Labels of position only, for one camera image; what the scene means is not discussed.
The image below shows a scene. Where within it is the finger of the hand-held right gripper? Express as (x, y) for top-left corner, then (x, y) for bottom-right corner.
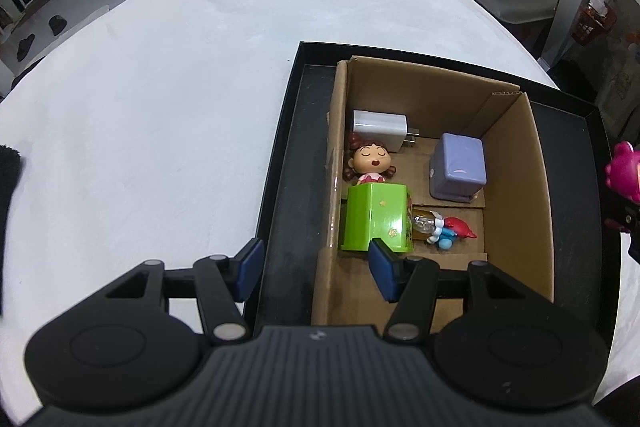
(612, 199), (640, 265)

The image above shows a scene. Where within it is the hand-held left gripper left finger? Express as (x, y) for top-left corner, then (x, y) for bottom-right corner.
(102, 237), (266, 340)

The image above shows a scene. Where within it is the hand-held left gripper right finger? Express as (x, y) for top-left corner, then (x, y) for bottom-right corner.
(367, 238), (556, 340)

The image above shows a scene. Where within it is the green toy box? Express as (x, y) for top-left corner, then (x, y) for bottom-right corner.
(339, 182), (416, 254)

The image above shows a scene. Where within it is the blue and red figure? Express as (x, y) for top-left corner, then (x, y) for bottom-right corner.
(412, 215), (478, 252)

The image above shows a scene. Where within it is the brown-haired girl figure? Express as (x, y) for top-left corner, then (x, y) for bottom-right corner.
(345, 132), (398, 186)

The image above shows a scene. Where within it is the cardboard box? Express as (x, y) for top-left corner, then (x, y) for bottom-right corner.
(310, 55), (557, 327)

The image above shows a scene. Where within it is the purple cube toy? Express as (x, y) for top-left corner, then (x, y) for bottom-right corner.
(429, 133), (488, 204)

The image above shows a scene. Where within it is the white charger plug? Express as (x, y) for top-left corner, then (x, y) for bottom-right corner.
(352, 109), (420, 154)

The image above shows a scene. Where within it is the shallow black tray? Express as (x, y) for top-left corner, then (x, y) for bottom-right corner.
(254, 40), (618, 348)

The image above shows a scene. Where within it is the white printed cloth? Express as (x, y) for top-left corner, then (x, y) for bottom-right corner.
(595, 47), (640, 118)

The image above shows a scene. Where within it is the orange basket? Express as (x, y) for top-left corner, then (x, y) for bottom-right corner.
(570, 4), (618, 46)

